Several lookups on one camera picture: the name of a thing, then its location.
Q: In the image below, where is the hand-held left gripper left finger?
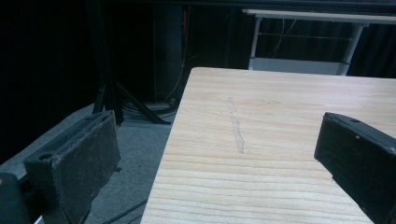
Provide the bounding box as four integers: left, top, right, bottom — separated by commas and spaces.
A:
23, 110, 122, 224

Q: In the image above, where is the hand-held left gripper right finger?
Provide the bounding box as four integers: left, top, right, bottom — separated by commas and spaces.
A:
313, 112, 396, 224

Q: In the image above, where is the black metal tripod stand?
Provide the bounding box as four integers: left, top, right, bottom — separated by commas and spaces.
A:
83, 0, 172, 126

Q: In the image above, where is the black floor cable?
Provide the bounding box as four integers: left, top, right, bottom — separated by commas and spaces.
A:
101, 199, 148, 224

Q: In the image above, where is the white metal frame table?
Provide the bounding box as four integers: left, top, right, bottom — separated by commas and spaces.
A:
242, 8, 396, 77

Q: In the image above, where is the orange hanging cable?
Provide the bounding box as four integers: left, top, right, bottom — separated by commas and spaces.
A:
163, 4, 191, 102

